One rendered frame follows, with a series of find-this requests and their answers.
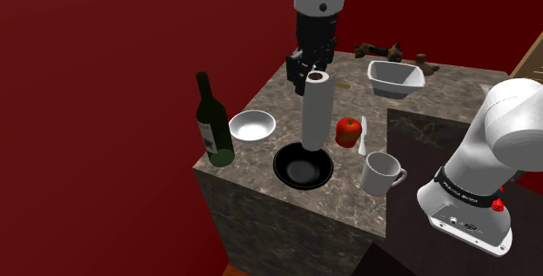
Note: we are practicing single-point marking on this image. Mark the white paper towel roll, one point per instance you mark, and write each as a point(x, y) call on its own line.
point(317, 114)

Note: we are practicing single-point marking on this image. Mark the small olive stick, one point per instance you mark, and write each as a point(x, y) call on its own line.
point(343, 85)

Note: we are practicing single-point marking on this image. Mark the brown knobbed figure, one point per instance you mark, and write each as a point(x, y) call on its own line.
point(425, 66)

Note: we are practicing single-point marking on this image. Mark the white mug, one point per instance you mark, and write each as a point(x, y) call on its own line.
point(379, 173)

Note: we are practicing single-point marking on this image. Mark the white knife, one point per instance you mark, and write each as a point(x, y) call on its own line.
point(362, 137)

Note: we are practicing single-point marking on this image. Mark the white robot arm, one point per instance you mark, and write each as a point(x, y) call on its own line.
point(505, 114)

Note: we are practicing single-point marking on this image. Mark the white round bowl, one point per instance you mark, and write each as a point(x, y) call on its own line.
point(252, 125)

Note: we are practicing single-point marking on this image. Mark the black round bowl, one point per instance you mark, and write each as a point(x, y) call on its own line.
point(303, 171)

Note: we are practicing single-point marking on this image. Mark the red apple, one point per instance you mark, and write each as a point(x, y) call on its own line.
point(348, 132)

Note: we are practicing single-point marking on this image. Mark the white square bowl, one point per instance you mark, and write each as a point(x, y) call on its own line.
point(394, 79)

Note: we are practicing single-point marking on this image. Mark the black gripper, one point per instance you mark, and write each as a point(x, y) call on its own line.
point(316, 29)

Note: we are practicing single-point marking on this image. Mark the green wine bottle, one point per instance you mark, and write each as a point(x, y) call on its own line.
point(213, 128)

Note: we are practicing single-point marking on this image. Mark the brown branch-shaped figure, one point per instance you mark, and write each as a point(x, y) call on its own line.
point(377, 50)

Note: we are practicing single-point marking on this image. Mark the dark robot stand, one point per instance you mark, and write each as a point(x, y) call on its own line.
point(415, 232)

